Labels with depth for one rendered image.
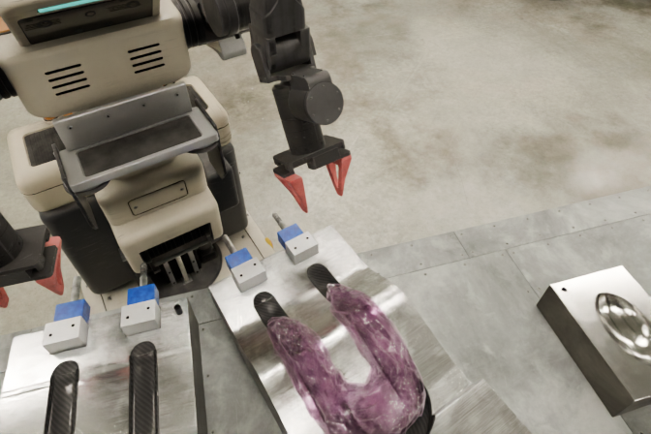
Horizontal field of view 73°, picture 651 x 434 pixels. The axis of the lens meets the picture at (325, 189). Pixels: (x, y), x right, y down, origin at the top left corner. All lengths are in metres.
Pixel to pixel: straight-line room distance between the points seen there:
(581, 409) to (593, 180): 1.80
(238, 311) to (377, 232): 1.27
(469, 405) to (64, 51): 0.77
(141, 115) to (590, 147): 2.35
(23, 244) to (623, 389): 0.84
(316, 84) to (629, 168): 2.29
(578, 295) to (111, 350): 0.76
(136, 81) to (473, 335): 0.73
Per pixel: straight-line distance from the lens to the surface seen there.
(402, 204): 2.11
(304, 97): 0.59
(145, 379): 0.74
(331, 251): 0.84
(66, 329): 0.79
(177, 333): 0.75
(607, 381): 0.85
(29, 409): 0.79
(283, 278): 0.81
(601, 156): 2.73
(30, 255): 0.64
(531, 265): 0.98
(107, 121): 0.85
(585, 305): 0.87
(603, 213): 1.15
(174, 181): 0.99
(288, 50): 0.65
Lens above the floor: 1.53
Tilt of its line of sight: 46 degrees down
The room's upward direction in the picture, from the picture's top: straight up
